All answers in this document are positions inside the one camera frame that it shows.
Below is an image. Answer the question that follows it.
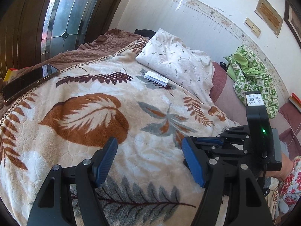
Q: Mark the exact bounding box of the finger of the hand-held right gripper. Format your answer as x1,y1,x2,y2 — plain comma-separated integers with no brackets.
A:
217,125,251,139
196,137,250,157

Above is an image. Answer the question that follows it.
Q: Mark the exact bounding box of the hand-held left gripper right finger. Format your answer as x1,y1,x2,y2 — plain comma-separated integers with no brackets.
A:
182,137,274,226

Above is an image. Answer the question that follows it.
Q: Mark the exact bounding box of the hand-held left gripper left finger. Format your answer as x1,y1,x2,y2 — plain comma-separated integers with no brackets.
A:
26,137,118,226

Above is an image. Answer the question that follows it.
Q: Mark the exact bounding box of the person's right forearm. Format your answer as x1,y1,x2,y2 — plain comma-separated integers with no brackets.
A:
270,151,301,224

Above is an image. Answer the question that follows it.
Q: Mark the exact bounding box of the pink upholstered headboard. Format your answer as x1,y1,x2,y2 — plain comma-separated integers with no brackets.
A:
210,61,301,160

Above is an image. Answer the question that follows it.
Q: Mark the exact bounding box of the green patterned quilt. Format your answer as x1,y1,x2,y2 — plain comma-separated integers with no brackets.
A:
223,44,279,119

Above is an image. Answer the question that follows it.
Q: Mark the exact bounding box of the leaf print fleece blanket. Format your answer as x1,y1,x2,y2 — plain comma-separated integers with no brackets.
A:
0,38,278,226

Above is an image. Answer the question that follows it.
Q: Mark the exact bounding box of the folded paper leaflet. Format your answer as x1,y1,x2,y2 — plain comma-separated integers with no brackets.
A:
144,71,169,87

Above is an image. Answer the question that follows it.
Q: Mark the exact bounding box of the white sprig print pillow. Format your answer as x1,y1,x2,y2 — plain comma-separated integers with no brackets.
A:
135,28,215,104

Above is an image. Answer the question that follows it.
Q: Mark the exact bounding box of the black smartphone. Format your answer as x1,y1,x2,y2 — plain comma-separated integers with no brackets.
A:
2,63,59,102

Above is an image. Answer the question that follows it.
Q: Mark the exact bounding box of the brown quilted bedspread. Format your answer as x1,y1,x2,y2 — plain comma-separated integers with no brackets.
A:
0,28,150,123

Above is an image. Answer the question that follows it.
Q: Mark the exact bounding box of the dark cloth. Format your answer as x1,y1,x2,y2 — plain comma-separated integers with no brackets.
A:
135,29,157,38

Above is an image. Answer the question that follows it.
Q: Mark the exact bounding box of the yellow red box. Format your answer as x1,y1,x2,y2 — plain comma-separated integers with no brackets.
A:
3,68,18,82

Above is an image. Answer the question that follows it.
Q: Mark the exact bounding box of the stained glass window pane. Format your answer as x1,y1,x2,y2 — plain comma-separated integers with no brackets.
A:
40,0,105,60

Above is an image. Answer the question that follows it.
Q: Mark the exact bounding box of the thin white cord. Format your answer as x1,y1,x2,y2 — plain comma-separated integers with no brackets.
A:
288,120,301,146

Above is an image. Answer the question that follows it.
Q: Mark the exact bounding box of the wooden framed wall panel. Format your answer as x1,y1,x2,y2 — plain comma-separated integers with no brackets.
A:
255,0,283,37

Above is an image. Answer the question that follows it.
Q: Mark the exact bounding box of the dark picture frame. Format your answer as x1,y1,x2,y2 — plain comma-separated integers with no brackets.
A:
283,0,301,40

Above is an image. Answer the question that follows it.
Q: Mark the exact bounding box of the dark wooden door frame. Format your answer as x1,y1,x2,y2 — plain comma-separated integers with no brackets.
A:
0,0,132,76

